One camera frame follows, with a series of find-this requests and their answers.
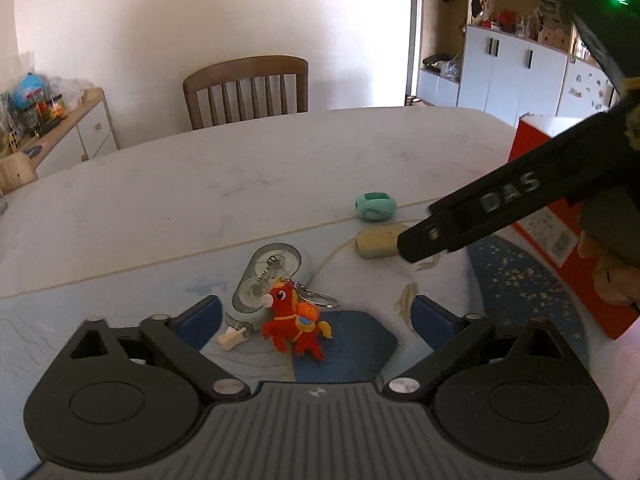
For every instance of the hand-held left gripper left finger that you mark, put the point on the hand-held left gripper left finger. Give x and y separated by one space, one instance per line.
200 321

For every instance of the mint green round gadget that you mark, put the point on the mint green round gadget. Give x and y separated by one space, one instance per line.
375 207

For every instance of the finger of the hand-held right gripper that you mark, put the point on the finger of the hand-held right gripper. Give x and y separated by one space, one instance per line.
500 200

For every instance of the brown wooden chair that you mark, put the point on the brown wooden chair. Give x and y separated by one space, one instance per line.
240 72

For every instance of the person's right hand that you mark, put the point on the person's right hand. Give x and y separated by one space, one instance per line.
615 277

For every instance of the clear correction tape dispenser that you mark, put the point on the clear correction tape dispenser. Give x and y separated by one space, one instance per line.
265 270

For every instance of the light wooden block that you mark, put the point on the light wooden block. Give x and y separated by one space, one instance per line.
17 174

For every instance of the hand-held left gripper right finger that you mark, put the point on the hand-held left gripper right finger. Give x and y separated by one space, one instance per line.
434 317

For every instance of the beige rectangular block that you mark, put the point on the beige rectangular block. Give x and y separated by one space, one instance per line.
377 242

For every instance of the glass jar with dark lid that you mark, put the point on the glass jar with dark lid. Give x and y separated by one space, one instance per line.
56 109

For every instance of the red cardboard box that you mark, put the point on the red cardboard box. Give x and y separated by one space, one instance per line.
570 290

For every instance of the clear plastic bag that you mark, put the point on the clear plastic bag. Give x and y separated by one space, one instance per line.
72 91

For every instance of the white sideboard with wooden top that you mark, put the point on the white sideboard with wooden top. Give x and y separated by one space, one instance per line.
90 132

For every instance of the white wall cabinet unit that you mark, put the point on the white wall cabinet unit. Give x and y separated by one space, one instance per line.
505 70

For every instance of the grey bag on shelf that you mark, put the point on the grey bag on shelf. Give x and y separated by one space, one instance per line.
442 66

